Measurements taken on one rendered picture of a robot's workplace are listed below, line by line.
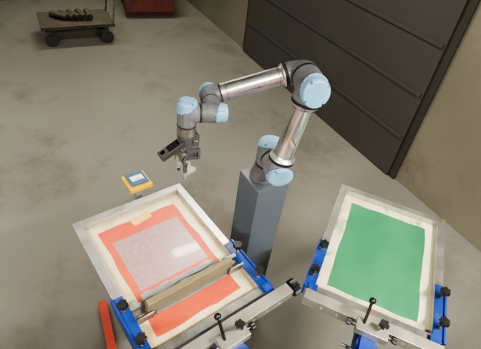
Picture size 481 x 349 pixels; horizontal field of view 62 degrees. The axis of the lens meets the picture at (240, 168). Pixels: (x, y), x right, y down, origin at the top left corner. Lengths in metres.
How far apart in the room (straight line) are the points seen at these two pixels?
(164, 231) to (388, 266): 1.11
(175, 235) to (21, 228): 1.75
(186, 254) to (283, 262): 1.38
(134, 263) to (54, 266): 1.36
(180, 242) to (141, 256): 0.19
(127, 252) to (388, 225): 1.36
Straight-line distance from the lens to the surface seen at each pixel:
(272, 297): 1.74
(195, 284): 1.75
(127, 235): 2.02
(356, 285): 2.00
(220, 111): 1.51
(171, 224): 2.05
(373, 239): 2.22
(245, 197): 2.03
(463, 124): 3.75
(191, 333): 1.68
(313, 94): 1.52
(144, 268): 1.89
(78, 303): 2.99
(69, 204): 3.59
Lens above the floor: 2.49
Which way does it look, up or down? 40 degrees down
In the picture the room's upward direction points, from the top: 8 degrees clockwise
